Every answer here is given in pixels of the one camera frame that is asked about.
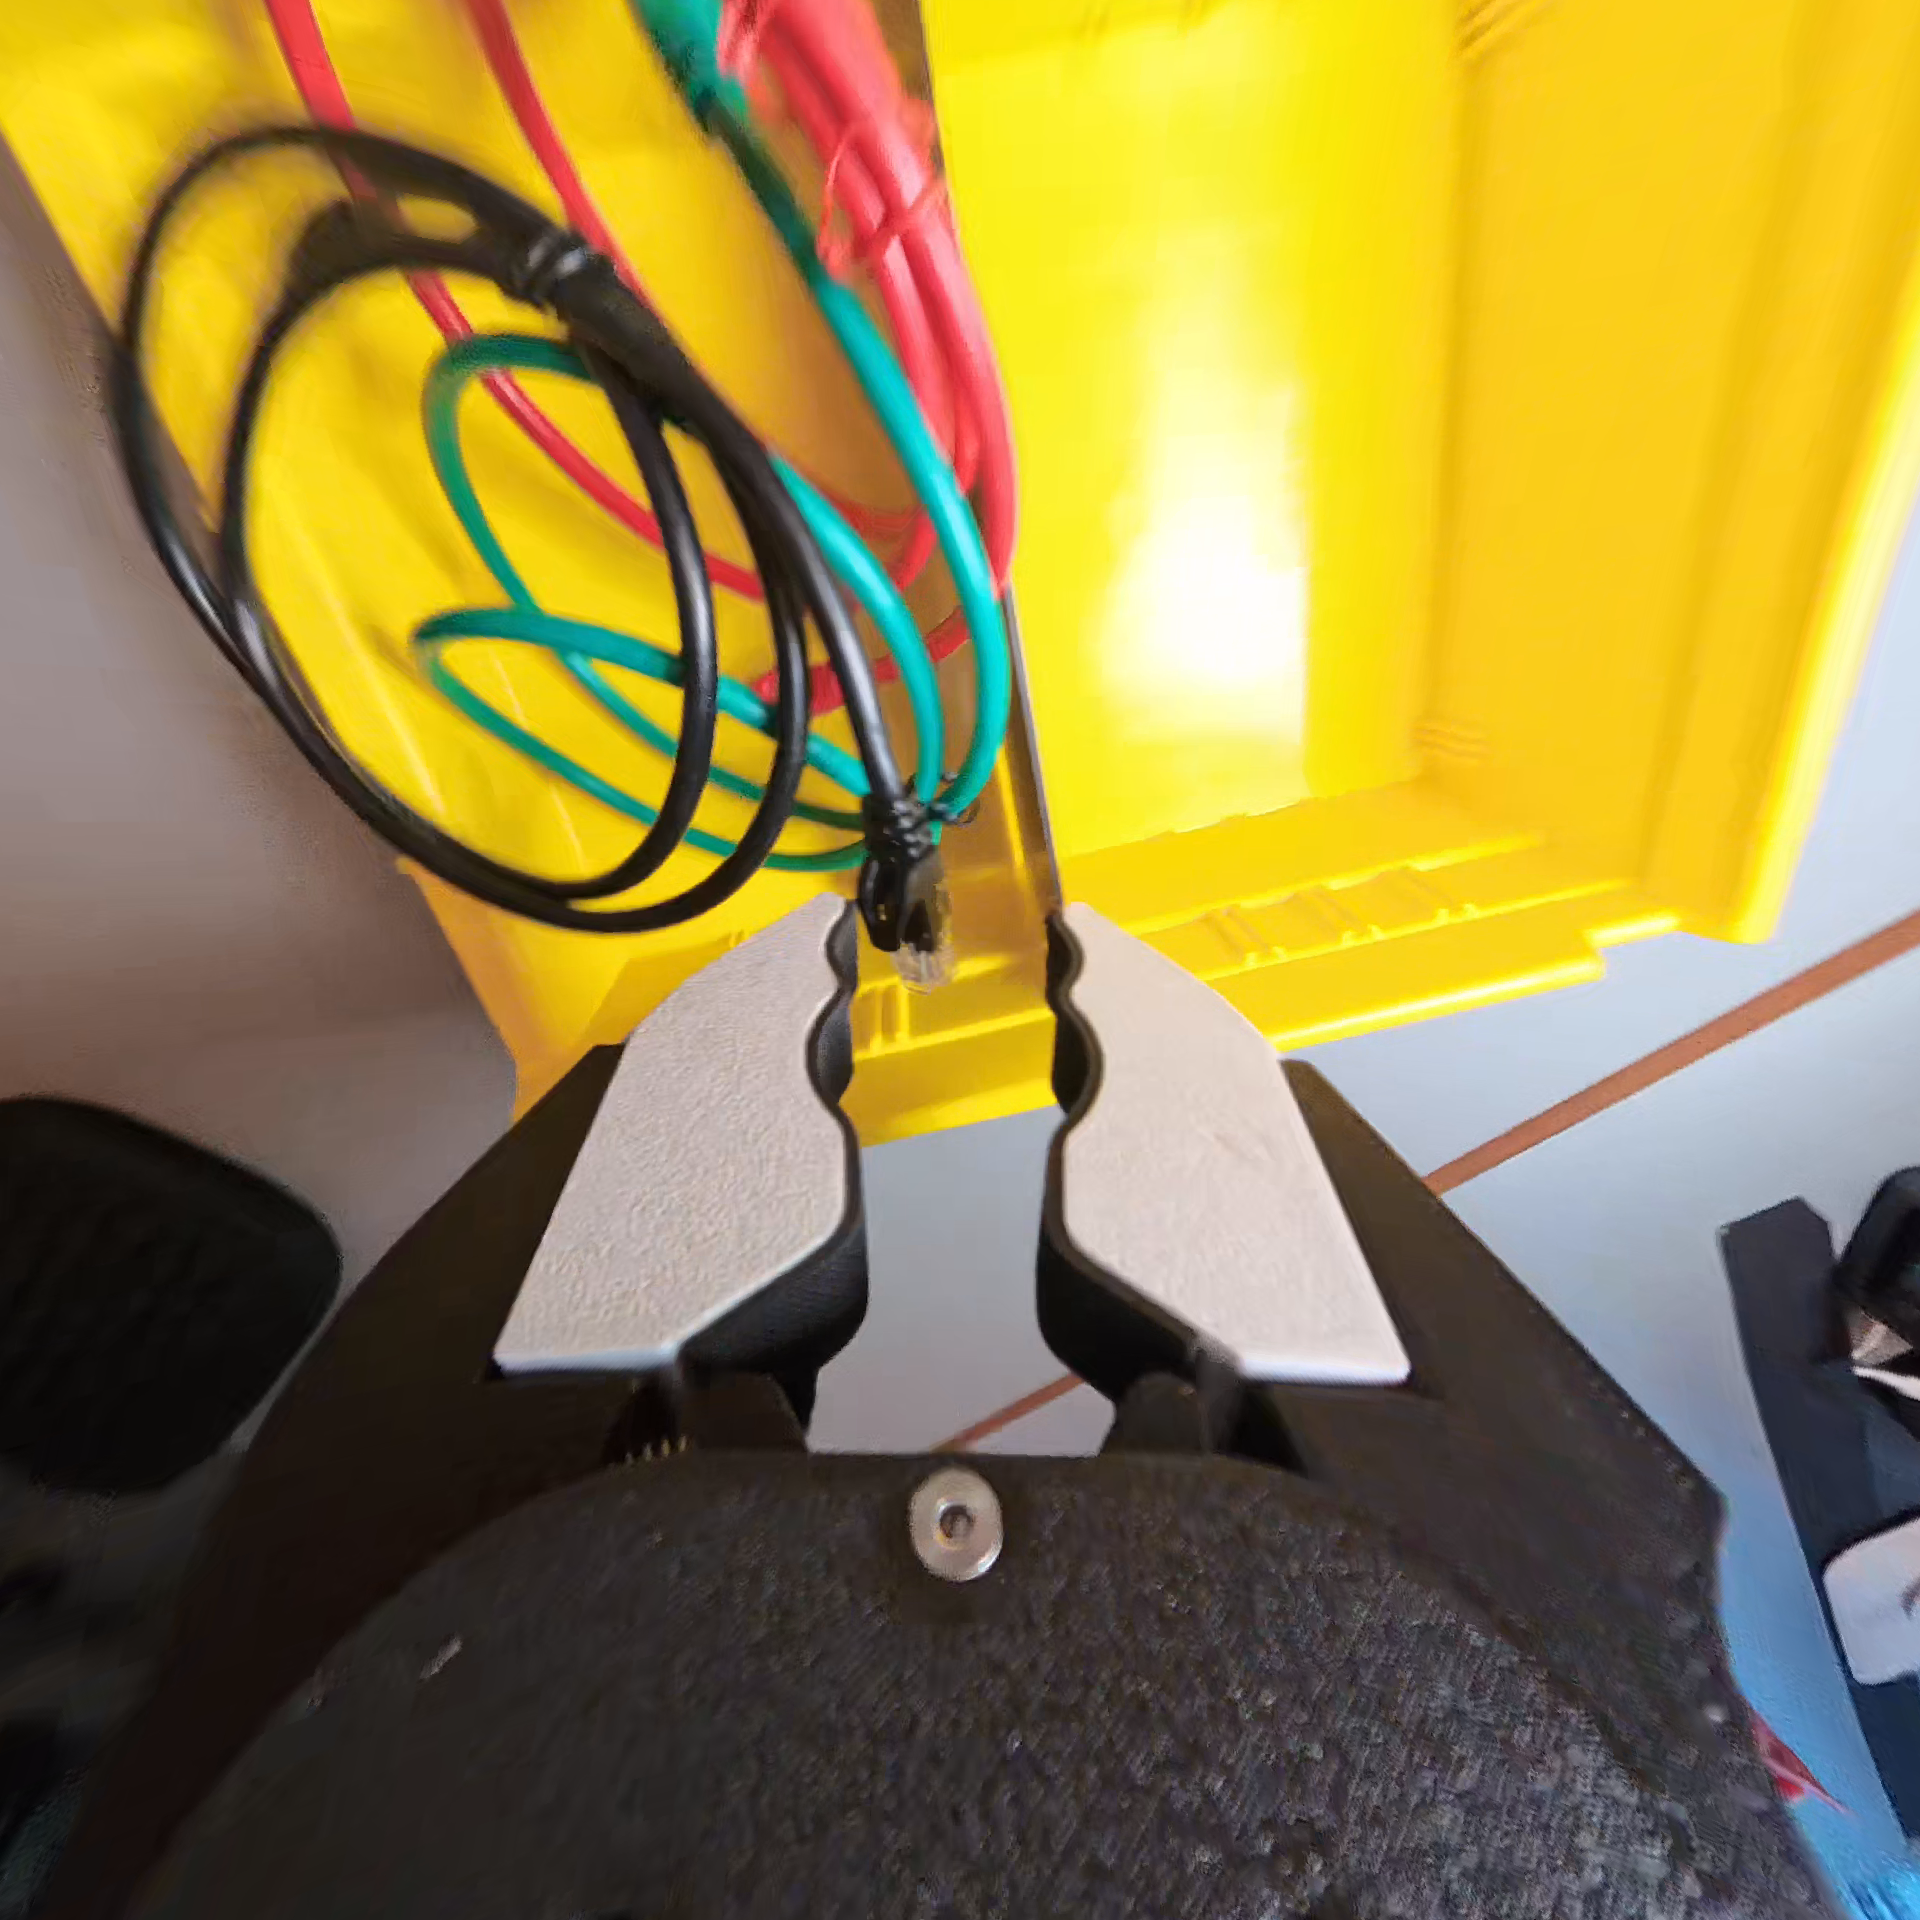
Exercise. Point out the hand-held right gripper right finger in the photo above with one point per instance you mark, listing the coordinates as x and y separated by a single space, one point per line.
1223 1184

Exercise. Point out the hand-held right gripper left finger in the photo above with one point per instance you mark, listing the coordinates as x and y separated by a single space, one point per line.
690 1155

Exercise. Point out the yellow plastic storage bin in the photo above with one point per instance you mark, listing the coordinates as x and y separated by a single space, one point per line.
1230 451

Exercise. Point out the black mesh chair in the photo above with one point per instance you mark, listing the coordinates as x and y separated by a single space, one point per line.
136 1276

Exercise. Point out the black boxy device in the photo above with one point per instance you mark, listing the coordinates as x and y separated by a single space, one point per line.
1792 1395

